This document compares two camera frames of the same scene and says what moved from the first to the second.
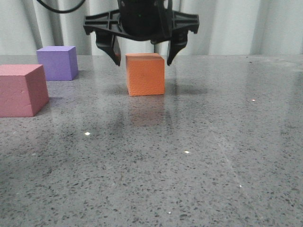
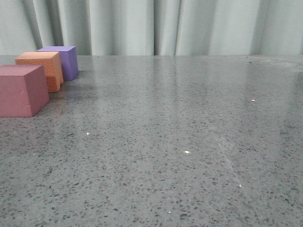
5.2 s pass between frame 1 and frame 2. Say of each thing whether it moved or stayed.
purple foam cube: stayed
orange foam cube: moved
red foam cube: stayed
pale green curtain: stayed
